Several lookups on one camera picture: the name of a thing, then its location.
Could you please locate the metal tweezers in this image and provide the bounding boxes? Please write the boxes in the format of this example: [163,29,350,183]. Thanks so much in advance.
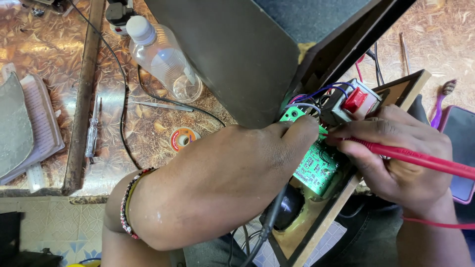
[131,100,194,112]

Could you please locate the yellow cloth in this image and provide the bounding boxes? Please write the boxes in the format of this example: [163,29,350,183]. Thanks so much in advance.
[297,42,317,64]

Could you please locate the blue wires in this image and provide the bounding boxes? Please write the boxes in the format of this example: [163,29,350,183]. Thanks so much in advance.
[291,82,357,105]

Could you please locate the grey cables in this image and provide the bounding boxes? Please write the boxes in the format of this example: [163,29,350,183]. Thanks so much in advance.
[227,224,262,267]

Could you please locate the white power strip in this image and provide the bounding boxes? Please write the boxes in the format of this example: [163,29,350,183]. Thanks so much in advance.
[109,23,130,36]

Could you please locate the beaded wrist bracelet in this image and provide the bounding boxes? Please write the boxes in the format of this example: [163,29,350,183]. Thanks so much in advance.
[119,167,158,240]

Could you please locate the wooden strip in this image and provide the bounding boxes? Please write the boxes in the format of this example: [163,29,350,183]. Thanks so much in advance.
[61,0,107,196]

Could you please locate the clear tester screwdriver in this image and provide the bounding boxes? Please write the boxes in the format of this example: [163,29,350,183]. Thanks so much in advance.
[85,96,101,165]

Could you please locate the thin metal rod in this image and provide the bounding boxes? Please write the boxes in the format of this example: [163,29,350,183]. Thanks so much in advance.
[399,32,412,76]

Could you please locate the person's dark trousers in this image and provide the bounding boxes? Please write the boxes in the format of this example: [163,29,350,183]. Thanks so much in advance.
[184,195,406,267]

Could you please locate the green circuit board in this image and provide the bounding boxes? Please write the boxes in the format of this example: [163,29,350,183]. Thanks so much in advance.
[279,106,340,197]

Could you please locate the long black cable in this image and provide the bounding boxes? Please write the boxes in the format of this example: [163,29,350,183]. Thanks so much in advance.
[68,0,143,170]

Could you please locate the phone in pink case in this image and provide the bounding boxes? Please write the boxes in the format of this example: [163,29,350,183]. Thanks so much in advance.
[439,105,475,205]

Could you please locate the black bag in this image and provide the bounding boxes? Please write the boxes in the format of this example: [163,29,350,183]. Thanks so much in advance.
[0,211,64,267]

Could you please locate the thin red probe lead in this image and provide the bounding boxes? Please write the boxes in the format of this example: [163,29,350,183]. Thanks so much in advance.
[403,216,475,230]

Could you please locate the clear plastic ruler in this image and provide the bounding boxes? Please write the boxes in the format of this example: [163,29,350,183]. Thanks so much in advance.
[25,162,46,193]

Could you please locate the black power adapter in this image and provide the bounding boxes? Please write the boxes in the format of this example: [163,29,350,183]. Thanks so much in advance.
[105,0,136,27]

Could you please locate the grey flat sheet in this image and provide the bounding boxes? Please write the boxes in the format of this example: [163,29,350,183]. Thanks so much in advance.
[0,71,35,179]

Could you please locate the clear plastic bottle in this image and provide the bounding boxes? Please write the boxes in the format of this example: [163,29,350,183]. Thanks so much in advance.
[126,16,203,104]

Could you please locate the red multimeter probe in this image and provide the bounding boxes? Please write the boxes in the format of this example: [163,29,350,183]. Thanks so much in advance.
[326,135,475,181]

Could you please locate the person's left hand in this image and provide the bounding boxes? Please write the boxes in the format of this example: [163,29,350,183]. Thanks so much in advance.
[128,116,320,251]

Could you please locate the black round speaker magnet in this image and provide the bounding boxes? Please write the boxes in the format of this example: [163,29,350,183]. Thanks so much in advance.
[260,183,306,232]

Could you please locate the solder wick spool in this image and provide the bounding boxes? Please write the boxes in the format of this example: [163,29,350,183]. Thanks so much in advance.
[169,126,201,153]

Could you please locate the person's right hand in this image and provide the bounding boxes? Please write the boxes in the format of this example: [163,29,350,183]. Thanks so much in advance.
[327,105,454,218]

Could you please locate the grey transformer with red part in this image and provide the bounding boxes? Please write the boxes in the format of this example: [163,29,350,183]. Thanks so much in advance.
[320,78,383,127]

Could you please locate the purple toothbrush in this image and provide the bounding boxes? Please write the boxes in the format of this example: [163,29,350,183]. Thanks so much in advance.
[430,79,458,129]

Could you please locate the black wires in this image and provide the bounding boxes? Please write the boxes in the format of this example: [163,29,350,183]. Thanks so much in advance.
[367,42,385,87]

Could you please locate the grey speaker cabinet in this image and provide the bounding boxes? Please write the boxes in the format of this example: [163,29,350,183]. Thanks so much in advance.
[144,0,418,130]

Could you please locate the black multimeter probe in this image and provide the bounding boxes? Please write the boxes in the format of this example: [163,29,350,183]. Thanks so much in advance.
[237,183,290,267]

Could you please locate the red wire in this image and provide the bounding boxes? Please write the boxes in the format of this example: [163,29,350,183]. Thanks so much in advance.
[355,55,367,83]

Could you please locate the wooden speaker back panel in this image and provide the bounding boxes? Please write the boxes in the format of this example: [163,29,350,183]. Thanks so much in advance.
[267,69,432,267]

